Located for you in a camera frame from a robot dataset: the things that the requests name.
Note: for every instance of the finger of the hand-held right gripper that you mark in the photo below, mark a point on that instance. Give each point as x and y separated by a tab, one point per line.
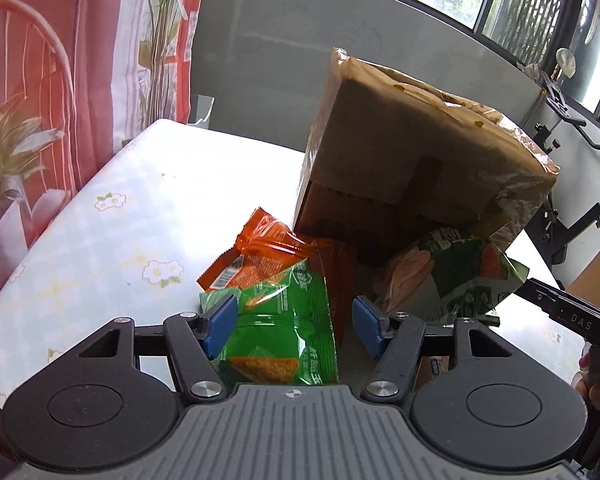
542	296

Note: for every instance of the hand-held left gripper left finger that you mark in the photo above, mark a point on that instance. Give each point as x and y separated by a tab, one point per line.
220	322

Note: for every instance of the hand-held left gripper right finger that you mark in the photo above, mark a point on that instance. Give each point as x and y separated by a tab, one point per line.
367	325

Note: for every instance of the green tortilla chip packet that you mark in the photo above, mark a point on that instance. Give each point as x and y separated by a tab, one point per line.
280	320

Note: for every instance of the dark green snack packet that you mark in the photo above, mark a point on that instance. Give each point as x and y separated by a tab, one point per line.
455	280

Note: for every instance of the cardboard box with plastic liner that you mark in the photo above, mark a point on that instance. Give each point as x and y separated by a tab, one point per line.
405	150

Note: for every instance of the black exercise bike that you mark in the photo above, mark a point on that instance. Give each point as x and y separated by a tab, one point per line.
542	230

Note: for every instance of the orange snack packet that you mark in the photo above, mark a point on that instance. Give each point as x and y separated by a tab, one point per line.
270	245

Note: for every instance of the floral tablecloth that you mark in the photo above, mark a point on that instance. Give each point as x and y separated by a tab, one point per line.
130	210

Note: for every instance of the white plastic container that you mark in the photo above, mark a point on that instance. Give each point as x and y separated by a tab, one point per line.
200	112

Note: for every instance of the white hanging object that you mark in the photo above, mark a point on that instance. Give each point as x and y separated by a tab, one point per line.
565	62

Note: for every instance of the printed pink curtain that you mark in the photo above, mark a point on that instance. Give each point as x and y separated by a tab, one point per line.
30	85

